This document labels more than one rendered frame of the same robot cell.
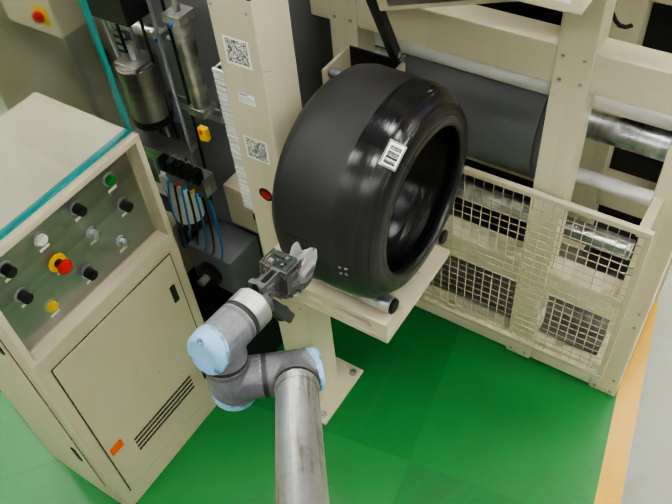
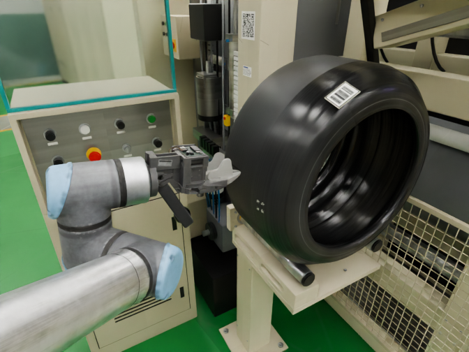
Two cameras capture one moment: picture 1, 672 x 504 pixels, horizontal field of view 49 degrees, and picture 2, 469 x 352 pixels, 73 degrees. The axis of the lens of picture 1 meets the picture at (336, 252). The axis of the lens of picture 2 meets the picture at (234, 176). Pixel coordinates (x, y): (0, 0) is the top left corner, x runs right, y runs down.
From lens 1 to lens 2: 1.05 m
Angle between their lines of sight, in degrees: 27
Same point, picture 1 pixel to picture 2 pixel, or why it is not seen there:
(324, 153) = (279, 89)
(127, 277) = not seen: hidden behind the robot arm
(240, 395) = (77, 261)
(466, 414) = not seen: outside the picture
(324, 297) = (256, 252)
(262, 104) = (255, 73)
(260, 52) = (262, 20)
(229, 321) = (91, 167)
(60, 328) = not seen: hidden behind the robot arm
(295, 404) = (65, 276)
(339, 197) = (276, 125)
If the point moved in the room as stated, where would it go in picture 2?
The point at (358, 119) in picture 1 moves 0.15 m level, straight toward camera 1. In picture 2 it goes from (320, 68) to (302, 81)
